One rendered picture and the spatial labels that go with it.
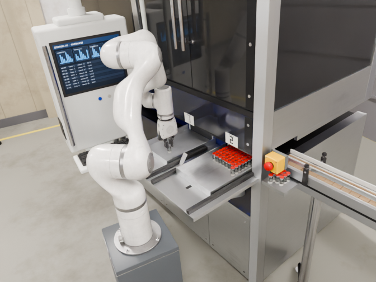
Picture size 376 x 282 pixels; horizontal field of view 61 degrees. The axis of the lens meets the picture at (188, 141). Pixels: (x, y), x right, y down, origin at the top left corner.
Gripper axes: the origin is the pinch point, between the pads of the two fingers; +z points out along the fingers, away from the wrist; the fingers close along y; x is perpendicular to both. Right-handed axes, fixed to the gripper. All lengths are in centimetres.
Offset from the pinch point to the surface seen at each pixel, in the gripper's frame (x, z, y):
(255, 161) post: -43.8, -0.6, 19.2
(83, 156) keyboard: 44, 14, -33
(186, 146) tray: 1.6, 7.9, 12.7
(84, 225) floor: 84, 97, -36
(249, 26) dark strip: -39, -61, 18
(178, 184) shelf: -23.3, 8.7, -11.6
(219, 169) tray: -27.5, 8.0, 10.9
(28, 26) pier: 320, -29, 17
